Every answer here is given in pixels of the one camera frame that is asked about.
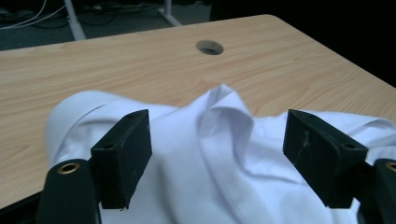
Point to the white button-up dress shirt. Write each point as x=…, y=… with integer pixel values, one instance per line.
x=224, y=161

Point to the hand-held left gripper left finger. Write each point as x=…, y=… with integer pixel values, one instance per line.
x=121, y=161

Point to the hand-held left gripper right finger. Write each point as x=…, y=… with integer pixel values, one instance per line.
x=323, y=161

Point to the white metal stand frame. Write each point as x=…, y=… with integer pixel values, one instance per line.
x=74, y=25

